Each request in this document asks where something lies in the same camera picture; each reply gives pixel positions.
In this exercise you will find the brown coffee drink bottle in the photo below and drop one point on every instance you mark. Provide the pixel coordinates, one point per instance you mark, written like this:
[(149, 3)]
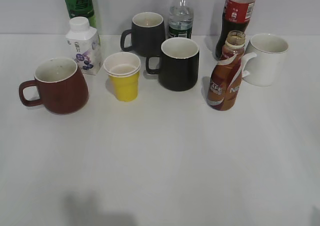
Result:
[(226, 76)]

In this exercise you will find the red ceramic mug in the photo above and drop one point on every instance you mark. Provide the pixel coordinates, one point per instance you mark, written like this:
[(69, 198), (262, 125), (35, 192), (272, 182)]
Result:
[(61, 86)]

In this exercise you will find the yellow paper cup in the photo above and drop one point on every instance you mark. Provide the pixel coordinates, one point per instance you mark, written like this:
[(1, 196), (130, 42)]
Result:
[(123, 69)]

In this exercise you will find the black ceramic mug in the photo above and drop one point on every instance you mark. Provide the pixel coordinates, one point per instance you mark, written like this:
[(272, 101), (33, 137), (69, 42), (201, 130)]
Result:
[(178, 64)]

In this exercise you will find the dark grey mug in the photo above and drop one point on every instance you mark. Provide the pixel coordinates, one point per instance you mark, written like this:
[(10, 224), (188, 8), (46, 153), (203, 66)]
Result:
[(146, 35)]

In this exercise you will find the clear water bottle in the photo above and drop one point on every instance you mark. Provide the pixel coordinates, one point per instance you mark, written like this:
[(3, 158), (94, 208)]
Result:
[(180, 19)]

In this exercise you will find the white milk carton bottle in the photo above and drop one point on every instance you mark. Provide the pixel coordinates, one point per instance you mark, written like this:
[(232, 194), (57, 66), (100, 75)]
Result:
[(85, 46)]

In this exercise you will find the white ceramic mug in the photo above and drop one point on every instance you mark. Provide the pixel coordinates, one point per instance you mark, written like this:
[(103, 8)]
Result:
[(263, 59)]

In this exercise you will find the cola bottle red label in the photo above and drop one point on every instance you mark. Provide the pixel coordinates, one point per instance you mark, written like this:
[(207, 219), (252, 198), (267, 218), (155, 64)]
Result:
[(236, 16)]

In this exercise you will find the green soda bottle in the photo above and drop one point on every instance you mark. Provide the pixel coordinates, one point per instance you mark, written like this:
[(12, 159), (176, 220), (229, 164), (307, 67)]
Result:
[(81, 8)]

